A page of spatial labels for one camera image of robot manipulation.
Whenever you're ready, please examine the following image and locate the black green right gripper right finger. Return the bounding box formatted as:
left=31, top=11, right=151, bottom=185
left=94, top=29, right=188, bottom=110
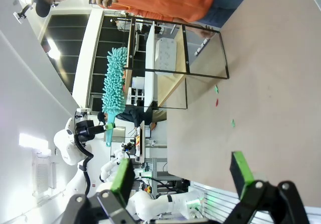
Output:
left=224, top=150, right=311, bottom=224

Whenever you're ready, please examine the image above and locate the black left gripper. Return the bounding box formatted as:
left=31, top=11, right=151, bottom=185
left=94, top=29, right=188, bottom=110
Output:
left=75, top=119, right=117, bottom=143

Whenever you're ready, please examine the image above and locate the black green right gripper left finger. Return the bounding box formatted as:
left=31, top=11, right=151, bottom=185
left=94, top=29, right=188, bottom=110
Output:
left=60, top=158, right=138, bottom=224

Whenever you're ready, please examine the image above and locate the teal microfiber duster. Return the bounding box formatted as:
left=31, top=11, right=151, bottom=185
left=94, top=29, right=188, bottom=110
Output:
left=101, top=46, right=129, bottom=148

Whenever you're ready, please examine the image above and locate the light wooden shelf board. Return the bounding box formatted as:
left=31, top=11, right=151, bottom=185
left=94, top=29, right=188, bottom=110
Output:
left=156, top=24, right=188, bottom=109
left=124, top=15, right=134, bottom=99

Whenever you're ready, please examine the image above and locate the person right hand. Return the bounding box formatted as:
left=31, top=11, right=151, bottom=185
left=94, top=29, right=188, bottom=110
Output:
left=198, top=27, right=217, bottom=39

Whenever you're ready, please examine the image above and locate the small white background robot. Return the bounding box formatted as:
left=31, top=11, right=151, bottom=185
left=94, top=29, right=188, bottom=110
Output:
left=99, top=148, right=131, bottom=184

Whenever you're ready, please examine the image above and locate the background person in black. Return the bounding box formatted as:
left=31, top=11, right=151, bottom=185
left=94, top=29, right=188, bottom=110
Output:
left=97, top=104, right=168, bottom=135

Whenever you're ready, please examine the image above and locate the rectangular ceiling light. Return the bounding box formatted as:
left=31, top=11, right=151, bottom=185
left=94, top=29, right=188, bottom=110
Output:
left=18, top=133, right=50, bottom=151

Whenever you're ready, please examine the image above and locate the white flat panel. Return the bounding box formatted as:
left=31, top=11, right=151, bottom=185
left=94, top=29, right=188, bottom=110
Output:
left=144, top=22, right=158, bottom=108

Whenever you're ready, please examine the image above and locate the white ceiling air conditioner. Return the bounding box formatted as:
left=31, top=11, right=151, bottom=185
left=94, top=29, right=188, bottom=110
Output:
left=31, top=150, right=58, bottom=205

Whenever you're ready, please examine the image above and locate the white power strip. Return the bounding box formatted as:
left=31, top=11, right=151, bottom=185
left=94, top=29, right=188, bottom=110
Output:
left=153, top=37, right=178, bottom=76

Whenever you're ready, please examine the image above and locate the person in orange shirt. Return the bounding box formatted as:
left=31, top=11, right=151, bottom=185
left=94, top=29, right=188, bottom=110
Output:
left=29, top=0, right=259, bottom=31

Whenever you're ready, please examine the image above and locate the black cap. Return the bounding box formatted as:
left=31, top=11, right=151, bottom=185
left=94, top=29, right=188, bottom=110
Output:
left=29, top=0, right=53, bottom=19

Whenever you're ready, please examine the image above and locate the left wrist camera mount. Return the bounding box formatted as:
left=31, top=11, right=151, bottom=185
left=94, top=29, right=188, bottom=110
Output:
left=74, top=106, right=91, bottom=121

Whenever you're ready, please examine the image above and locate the aluminium profile table frame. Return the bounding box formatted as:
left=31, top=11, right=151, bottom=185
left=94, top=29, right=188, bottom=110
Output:
left=147, top=156, right=192, bottom=195

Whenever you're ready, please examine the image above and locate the black corrugated cable hose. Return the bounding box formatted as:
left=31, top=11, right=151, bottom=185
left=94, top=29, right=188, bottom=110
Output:
left=73, top=133, right=95, bottom=197

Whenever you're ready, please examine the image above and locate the dark glass window wall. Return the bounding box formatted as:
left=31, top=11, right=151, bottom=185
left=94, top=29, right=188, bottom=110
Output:
left=39, top=14, right=131, bottom=115

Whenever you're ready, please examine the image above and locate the black ceiling-mounted camera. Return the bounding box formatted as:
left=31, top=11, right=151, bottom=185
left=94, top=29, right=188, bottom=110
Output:
left=13, top=4, right=35, bottom=24

